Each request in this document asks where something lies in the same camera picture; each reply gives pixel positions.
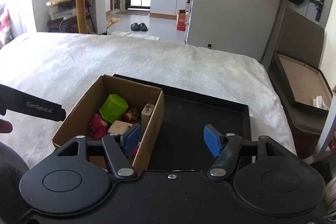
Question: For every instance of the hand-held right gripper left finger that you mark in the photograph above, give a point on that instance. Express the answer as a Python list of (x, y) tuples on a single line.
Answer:
[(132, 138)]

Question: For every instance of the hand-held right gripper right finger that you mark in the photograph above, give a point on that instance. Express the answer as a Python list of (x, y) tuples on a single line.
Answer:
[(214, 141)]

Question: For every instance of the small purple container white lid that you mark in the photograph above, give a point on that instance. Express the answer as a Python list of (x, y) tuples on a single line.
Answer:
[(119, 127)]

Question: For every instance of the brown puppy figurine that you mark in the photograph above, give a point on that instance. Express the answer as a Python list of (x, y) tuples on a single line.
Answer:
[(132, 114)]

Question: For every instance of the white charger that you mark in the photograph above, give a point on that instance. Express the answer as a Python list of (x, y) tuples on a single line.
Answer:
[(147, 115)]

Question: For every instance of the black tray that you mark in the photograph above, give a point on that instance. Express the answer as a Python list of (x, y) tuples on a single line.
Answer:
[(183, 129)]

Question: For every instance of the pink dinosaur toy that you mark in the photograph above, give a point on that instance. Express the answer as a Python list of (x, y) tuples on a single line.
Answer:
[(98, 127)]

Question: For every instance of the green plastic container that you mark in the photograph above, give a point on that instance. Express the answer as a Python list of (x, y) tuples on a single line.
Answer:
[(114, 107)]

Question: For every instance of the brown cardboard box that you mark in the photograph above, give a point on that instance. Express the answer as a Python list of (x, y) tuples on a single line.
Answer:
[(76, 119)]

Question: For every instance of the person's left hand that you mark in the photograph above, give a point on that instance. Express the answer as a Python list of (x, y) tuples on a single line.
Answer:
[(5, 127)]

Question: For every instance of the person's dark trouser leg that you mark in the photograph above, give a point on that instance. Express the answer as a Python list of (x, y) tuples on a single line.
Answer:
[(11, 166)]

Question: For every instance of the red white printed cloth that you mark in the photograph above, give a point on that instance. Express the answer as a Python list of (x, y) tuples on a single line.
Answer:
[(5, 24)]

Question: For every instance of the black slipper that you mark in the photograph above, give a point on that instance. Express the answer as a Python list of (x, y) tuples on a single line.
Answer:
[(143, 27), (135, 26)]

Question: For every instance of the white tissue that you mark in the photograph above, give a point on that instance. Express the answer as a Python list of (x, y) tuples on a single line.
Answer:
[(320, 102)]

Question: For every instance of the orange cardboard box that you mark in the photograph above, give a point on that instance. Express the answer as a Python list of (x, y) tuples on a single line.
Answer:
[(181, 20)]

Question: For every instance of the black spray bottle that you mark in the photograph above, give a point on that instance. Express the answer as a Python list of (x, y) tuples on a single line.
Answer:
[(188, 3)]

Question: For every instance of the dark storage frame brown board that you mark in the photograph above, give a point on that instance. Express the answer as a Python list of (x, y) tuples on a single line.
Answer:
[(299, 79)]

